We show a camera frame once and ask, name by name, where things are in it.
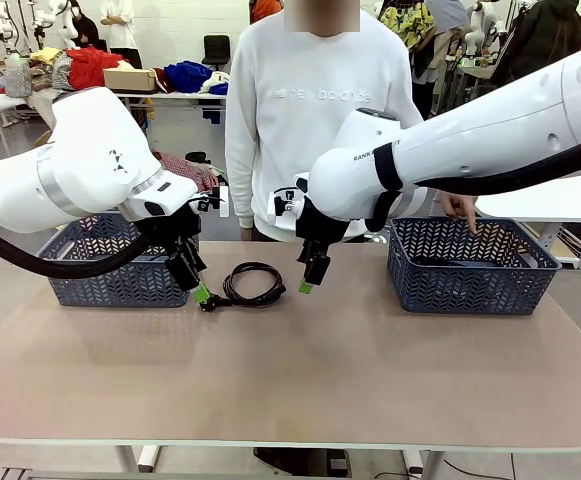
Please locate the person's right hand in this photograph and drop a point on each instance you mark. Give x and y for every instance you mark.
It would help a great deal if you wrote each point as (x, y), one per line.
(246, 233)

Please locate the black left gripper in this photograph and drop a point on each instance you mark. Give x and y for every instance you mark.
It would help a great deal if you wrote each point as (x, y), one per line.
(185, 230)

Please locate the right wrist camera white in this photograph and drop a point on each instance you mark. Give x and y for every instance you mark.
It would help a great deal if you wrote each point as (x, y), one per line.
(275, 207)

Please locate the person in dark jacket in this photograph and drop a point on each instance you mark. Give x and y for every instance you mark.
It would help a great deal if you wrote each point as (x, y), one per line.
(540, 40)

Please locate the person's right forearm white sleeve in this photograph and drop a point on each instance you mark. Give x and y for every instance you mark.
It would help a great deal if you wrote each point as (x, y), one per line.
(240, 190)

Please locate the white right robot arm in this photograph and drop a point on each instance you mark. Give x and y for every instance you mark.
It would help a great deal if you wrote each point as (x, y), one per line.
(470, 130)

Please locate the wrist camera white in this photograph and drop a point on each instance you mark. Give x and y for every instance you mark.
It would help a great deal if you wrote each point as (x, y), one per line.
(223, 202)
(275, 207)

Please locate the cardboard box on table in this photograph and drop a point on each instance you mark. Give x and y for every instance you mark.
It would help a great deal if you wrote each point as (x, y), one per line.
(130, 80)

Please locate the person in white sweatshirt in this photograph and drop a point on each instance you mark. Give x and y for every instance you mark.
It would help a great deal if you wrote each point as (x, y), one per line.
(310, 125)

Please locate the black table pedestal base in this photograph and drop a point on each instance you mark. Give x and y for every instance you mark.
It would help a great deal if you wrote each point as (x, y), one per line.
(300, 460)

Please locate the blue plastic lattice basket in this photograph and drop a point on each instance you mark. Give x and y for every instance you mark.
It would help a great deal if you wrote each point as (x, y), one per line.
(470, 290)
(120, 290)

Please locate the white table with clothes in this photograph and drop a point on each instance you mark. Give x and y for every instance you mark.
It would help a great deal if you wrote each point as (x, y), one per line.
(180, 95)

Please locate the person's left hand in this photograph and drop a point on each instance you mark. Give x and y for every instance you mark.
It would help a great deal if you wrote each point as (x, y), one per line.
(460, 205)

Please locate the person in white shirt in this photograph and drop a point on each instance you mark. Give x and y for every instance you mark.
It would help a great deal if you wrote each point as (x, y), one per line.
(120, 25)

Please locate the black office chair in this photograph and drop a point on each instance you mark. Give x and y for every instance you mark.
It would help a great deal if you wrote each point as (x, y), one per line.
(216, 47)

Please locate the yellow cloth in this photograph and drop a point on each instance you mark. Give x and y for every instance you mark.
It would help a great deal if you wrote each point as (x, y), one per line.
(45, 54)

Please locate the grey patterned cloth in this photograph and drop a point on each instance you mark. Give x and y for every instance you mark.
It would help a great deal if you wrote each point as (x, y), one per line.
(62, 72)

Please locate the person in orange top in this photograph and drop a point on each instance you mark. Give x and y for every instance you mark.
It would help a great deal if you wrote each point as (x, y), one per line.
(265, 9)

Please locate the red checkered cloth pile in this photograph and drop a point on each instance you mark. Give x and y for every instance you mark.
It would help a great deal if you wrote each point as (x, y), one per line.
(190, 170)

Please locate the person in yellow patterned shirt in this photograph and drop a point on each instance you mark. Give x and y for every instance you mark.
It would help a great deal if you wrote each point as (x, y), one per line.
(412, 25)

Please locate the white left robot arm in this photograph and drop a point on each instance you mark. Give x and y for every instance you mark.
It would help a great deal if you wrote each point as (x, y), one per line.
(85, 150)

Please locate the blue cloth pile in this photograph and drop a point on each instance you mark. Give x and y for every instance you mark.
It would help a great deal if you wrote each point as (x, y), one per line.
(187, 75)

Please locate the white table leg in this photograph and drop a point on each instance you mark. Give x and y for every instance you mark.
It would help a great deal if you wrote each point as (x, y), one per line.
(127, 457)
(430, 465)

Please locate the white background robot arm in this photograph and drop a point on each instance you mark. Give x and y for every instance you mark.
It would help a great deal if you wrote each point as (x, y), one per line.
(477, 20)
(65, 30)
(2, 20)

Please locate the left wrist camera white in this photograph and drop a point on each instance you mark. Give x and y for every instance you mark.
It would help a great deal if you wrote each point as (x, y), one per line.
(223, 202)

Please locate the person in black with mask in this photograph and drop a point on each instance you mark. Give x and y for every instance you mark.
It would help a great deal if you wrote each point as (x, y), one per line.
(86, 30)

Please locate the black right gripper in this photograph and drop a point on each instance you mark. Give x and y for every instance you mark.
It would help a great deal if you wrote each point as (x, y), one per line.
(320, 227)

